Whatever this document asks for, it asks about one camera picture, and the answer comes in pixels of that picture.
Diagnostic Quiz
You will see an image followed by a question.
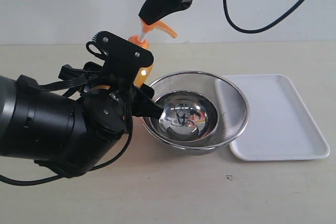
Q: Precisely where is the orange pump soap bottle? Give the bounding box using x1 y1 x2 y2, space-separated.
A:
128 19 177 88

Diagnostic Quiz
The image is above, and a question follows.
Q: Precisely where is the small stainless steel bowl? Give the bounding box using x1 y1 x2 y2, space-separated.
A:
150 90 219 143

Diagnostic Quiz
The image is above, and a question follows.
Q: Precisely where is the white rectangular plastic tray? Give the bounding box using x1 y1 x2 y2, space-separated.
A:
224 74 330 162

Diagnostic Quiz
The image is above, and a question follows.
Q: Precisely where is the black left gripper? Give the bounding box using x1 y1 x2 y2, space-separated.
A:
78 82 163 139

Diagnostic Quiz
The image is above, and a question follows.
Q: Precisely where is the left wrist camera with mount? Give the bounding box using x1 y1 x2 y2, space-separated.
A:
59 30 154 99

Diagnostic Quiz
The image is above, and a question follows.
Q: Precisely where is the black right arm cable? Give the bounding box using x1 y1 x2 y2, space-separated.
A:
222 0 323 34

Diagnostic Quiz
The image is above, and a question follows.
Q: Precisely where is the steel mesh strainer basket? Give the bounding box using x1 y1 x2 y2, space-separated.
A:
140 71 250 156

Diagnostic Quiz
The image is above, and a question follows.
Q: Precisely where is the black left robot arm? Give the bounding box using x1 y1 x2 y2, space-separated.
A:
1 77 163 178

